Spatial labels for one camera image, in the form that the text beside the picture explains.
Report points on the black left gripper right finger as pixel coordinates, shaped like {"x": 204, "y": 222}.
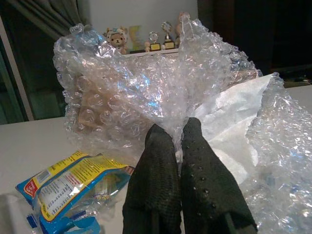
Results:
{"x": 207, "y": 185}

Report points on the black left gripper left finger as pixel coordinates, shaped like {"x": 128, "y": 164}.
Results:
{"x": 156, "y": 175}

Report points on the clear bubble wrap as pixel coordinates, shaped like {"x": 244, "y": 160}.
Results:
{"x": 146, "y": 97}

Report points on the crumpled white tissue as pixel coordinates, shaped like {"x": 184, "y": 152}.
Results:
{"x": 231, "y": 117}

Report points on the blue yellow snack bag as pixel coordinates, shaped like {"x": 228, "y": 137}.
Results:
{"x": 68, "y": 185}

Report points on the white shelf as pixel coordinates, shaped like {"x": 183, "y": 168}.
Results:
{"x": 156, "y": 52}

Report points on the white table with black legs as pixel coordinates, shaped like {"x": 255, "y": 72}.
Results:
{"x": 29, "y": 146}

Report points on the small crystal trophy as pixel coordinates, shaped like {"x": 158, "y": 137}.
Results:
{"x": 154, "y": 41}

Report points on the yellow blue card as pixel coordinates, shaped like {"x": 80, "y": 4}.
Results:
{"x": 136, "y": 36}

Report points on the brown teddy bear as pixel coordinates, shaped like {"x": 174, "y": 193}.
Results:
{"x": 117, "y": 40}

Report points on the tall crystal trophy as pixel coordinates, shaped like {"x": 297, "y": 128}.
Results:
{"x": 167, "y": 34}

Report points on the grey curtain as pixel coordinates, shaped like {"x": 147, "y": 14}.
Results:
{"x": 48, "y": 17}

